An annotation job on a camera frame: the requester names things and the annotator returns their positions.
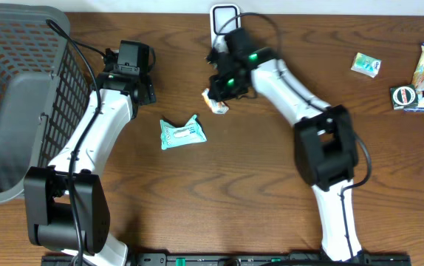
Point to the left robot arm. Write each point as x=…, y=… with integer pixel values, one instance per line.
x=65, y=203

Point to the teal tissue pack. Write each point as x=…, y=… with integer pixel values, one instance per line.
x=366, y=65

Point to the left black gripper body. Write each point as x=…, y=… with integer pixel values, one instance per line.
x=149, y=93

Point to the teal wet wipes pack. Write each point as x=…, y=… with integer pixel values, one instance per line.
x=190, y=133

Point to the orange tissue pack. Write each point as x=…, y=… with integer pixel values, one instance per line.
x=218, y=108

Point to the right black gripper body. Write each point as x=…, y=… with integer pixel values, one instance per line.
x=227, y=82

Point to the white barcode scanner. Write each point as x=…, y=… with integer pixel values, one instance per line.
x=219, y=15

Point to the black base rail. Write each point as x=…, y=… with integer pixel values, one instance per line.
x=294, y=258

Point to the grey plastic mesh basket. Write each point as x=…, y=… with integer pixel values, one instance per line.
x=43, y=93

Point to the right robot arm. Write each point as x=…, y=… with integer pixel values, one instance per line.
x=324, y=140

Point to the dark green round-label box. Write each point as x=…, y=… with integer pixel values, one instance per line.
x=403, y=97

